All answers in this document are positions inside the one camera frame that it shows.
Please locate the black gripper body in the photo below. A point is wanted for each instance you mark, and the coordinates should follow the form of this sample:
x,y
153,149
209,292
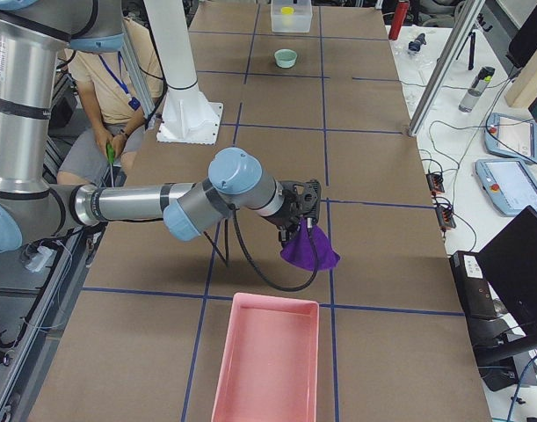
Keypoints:
x,y
280,217

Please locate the purple cloth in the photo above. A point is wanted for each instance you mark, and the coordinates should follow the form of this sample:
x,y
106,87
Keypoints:
x,y
299,252

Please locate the light green bowl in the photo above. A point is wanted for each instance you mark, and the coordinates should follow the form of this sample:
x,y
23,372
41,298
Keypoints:
x,y
285,58

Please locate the yellow plastic cup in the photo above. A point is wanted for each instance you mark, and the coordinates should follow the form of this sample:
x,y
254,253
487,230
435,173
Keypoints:
x,y
286,10

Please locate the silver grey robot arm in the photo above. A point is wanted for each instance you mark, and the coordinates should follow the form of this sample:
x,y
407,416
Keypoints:
x,y
32,34

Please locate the clear plastic storage box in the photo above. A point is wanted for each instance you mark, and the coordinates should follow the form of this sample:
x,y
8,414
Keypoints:
x,y
298,22

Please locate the black electronics box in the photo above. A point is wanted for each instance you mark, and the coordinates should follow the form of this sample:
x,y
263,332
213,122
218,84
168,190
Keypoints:
x,y
472,288

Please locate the brown paper table cover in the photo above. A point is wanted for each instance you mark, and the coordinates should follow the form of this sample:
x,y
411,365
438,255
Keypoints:
x,y
146,336

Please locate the pink plastic bin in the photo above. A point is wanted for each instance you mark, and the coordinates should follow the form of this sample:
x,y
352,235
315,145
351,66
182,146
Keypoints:
x,y
270,360

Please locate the seated person beige shirt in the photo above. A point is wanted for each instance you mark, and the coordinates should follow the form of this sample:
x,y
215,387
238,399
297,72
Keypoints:
x,y
115,114

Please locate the lower teach pendant tablet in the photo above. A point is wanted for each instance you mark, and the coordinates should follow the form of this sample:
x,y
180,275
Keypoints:
x,y
509,184

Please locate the teach pendant tablet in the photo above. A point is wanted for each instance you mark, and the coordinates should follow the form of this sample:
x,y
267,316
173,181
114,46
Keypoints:
x,y
509,184
512,137

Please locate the black monitor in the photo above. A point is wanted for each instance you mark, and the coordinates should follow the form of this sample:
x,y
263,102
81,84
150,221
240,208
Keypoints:
x,y
509,263

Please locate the upper teach pendant tablet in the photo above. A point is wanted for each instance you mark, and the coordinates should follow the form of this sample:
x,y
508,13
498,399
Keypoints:
x,y
512,137

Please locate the red cylinder bottle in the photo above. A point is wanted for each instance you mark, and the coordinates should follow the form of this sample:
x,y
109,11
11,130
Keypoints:
x,y
399,16

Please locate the clear water bottle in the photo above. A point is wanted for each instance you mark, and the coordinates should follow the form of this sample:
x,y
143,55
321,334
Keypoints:
x,y
476,89

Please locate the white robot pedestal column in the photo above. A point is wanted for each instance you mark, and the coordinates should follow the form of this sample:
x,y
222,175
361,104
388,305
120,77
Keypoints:
x,y
187,116

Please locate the aluminium frame post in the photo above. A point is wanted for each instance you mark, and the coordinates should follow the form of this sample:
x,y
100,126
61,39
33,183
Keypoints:
x,y
462,26

